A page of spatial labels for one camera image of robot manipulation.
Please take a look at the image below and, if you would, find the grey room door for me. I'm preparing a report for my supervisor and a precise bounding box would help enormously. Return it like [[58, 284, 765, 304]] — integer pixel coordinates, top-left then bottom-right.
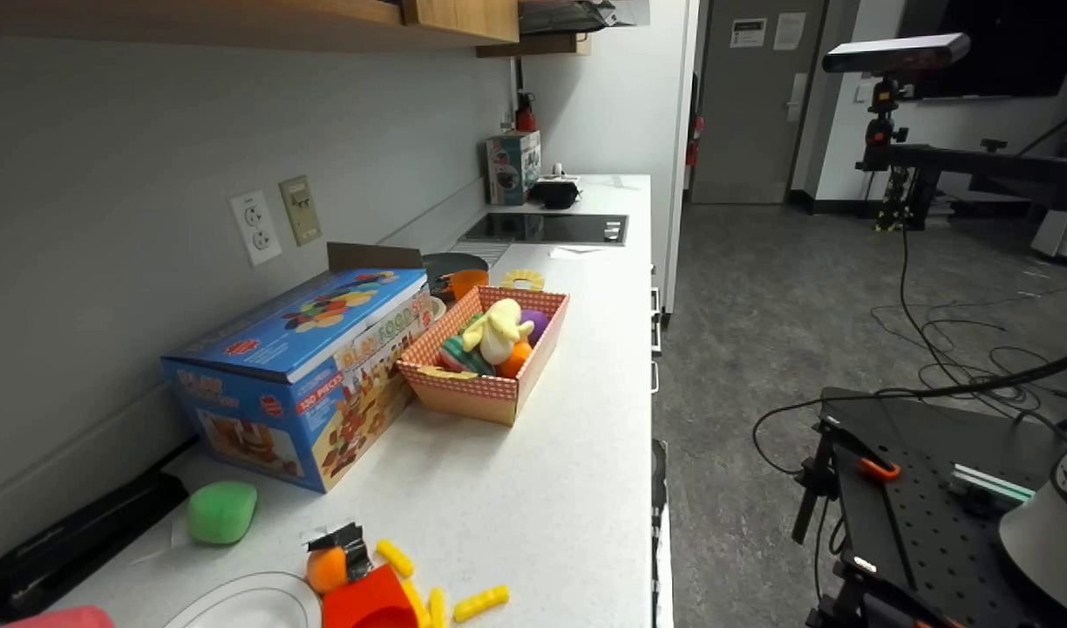
[[686, 0, 835, 209]]

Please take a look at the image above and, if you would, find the wooden cabinet door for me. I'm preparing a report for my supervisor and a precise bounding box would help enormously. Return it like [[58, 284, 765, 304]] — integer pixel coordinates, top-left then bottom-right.
[[399, 0, 523, 48]]

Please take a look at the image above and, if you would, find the purple toy fruit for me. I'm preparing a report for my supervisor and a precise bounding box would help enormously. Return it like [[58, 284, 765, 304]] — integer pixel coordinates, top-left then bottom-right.
[[515, 304, 553, 350]]

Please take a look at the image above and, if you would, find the pale yellow toy banana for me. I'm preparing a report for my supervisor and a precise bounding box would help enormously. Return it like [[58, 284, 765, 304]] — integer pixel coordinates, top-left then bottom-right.
[[460, 296, 530, 369]]

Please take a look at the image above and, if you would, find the yellow toy piece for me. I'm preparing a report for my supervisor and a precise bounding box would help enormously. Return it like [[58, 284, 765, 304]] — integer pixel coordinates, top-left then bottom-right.
[[502, 265, 551, 295]]

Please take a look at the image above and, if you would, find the orange toy fruit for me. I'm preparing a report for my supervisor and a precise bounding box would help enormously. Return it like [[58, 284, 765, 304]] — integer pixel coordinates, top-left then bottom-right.
[[494, 340, 538, 381]]

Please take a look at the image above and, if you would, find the orange cup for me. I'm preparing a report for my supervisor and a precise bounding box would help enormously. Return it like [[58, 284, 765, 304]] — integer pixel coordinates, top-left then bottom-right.
[[444, 265, 492, 309]]

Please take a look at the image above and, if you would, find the green toy vegetable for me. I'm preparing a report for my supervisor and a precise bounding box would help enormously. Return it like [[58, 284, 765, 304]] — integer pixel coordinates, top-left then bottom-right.
[[435, 331, 497, 381]]

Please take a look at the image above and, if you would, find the black cooktop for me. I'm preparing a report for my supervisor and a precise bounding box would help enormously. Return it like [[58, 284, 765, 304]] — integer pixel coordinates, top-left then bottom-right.
[[457, 209, 632, 252]]

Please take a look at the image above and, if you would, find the red checkered basket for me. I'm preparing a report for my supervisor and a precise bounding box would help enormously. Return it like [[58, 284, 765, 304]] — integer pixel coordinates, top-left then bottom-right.
[[394, 284, 574, 431]]

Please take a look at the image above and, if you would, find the black pot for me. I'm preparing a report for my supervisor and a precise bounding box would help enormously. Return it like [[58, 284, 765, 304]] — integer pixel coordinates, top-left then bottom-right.
[[528, 171, 586, 213]]

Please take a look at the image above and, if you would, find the green and red carton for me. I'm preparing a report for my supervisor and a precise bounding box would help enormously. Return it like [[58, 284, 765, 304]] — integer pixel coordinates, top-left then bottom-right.
[[481, 131, 549, 209]]

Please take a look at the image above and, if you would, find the red bottle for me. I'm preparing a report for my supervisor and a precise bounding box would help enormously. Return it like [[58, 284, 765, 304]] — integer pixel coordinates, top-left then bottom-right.
[[509, 92, 539, 138]]

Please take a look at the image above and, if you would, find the red fire extinguisher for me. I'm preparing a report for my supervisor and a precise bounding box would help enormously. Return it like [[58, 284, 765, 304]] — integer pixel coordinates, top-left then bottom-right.
[[685, 107, 708, 176]]

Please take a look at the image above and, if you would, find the blue toy food box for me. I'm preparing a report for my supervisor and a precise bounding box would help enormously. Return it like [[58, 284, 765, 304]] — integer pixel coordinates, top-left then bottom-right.
[[162, 265, 451, 499]]

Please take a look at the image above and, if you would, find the yellow toy fry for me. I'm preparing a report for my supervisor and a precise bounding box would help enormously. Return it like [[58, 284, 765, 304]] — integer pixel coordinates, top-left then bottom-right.
[[421, 582, 453, 628], [451, 582, 515, 628], [373, 534, 421, 582]]

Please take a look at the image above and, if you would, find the black toy piece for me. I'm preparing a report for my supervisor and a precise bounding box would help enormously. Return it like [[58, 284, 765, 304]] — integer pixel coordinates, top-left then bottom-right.
[[305, 520, 375, 582]]

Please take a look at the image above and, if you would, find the small orange toy ball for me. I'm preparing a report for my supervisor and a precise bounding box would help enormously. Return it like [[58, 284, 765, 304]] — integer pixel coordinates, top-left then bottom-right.
[[305, 543, 353, 597]]

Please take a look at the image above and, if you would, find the red toy fries box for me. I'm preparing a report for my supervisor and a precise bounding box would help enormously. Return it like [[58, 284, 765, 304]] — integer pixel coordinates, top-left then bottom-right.
[[317, 562, 425, 628]]

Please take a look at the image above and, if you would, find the white paper sign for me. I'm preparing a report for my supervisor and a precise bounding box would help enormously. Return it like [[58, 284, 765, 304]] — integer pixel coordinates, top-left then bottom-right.
[[726, 14, 774, 53], [769, 12, 811, 56]]

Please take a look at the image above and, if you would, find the green sponge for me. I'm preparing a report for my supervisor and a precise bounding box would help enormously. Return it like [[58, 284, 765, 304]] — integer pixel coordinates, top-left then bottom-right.
[[186, 478, 265, 552]]

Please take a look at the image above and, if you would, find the black breadboard table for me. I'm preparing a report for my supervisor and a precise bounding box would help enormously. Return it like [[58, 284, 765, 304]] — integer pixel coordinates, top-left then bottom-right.
[[788, 383, 1067, 628]]

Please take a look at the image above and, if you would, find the green tube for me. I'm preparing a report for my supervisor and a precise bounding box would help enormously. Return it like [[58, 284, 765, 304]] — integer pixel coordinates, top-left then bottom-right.
[[950, 462, 1040, 507]]

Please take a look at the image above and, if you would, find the white bin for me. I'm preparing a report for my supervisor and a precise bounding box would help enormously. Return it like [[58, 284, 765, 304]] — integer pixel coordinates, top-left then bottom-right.
[[1027, 203, 1067, 268]]

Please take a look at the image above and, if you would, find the pink cloth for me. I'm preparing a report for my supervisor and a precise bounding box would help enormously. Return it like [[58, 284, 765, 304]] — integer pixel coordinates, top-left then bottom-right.
[[0, 600, 119, 628]]

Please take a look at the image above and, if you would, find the beige wall plate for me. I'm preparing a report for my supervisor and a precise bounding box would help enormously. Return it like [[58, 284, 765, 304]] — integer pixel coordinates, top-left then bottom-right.
[[275, 171, 327, 252]]

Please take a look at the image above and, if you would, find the white wall outlet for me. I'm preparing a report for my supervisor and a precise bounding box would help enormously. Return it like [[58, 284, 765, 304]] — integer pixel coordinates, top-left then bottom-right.
[[227, 188, 285, 268]]

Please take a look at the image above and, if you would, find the dark wall shelf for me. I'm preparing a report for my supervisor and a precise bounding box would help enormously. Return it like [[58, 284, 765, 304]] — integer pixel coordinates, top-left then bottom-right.
[[474, 0, 656, 58]]

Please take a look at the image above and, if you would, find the orange handled clamp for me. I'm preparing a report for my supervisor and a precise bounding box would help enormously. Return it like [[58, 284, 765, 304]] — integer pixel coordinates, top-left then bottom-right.
[[852, 453, 905, 490]]

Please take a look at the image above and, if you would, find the black floor cable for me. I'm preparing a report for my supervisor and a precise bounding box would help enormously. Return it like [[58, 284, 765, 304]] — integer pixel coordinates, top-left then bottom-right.
[[889, 222, 1067, 417]]

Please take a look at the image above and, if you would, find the black bar camera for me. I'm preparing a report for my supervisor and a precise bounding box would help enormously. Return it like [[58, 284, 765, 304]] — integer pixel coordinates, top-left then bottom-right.
[[819, 29, 976, 79]]

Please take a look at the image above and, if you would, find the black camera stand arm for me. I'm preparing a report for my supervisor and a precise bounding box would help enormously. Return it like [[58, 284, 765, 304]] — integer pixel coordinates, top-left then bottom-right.
[[852, 75, 1067, 234]]

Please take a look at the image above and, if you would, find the wooden wall cabinet body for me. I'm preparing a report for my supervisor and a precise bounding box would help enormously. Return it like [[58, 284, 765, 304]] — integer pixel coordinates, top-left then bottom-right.
[[0, 0, 523, 53]]

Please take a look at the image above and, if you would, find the dark wall screen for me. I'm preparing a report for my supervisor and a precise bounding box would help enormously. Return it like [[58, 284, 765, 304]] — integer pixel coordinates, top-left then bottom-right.
[[903, 0, 1067, 104]]

